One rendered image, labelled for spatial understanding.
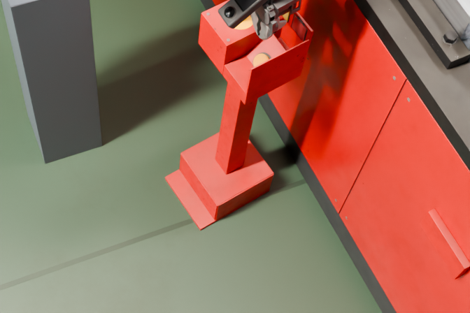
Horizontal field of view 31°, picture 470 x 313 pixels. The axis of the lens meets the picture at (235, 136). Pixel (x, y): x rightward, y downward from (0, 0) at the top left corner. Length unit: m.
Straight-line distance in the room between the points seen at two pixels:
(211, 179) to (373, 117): 0.60
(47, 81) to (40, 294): 0.61
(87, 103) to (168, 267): 0.52
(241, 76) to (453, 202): 0.54
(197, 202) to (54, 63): 0.65
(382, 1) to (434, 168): 0.38
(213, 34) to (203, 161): 0.64
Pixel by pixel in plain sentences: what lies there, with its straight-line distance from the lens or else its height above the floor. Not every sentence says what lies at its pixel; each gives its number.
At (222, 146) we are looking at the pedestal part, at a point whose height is 0.24.
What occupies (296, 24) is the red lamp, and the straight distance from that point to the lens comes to 1.92.
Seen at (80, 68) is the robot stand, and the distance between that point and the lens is 2.25.
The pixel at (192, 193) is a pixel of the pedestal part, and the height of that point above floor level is 0.01.
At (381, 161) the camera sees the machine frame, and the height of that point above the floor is 0.52.
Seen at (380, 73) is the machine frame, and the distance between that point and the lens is 1.96.
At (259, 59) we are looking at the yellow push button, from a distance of 1.96.
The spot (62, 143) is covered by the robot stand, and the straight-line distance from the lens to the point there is 2.56.
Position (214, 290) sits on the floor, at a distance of 2.47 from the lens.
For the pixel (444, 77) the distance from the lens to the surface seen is 1.85.
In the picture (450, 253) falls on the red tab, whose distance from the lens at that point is 1.97.
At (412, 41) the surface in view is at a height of 0.88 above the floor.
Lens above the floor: 2.34
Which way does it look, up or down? 61 degrees down
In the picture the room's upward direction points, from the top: 11 degrees clockwise
